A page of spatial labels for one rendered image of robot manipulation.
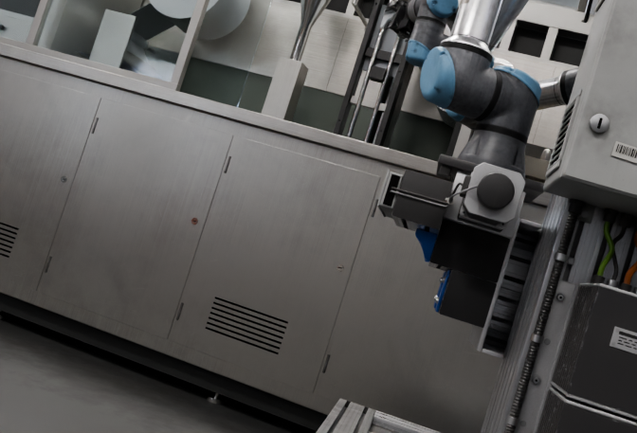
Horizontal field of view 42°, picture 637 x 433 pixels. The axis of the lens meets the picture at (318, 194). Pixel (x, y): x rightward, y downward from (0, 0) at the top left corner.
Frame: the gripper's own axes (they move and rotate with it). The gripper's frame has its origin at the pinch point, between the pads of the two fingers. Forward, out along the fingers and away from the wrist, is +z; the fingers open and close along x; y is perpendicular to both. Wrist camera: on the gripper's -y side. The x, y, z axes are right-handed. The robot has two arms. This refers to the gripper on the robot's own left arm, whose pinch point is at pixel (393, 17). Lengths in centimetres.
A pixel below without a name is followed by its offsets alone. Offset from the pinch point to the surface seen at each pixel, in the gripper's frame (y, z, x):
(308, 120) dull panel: 21, 88, 12
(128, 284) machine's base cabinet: 102, 50, -28
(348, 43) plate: -12, 85, 12
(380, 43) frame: -2.7, 34.0, 9.5
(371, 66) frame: 5.8, 33.8, 9.9
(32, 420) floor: 131, -25, -43
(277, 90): 20, 69, -8
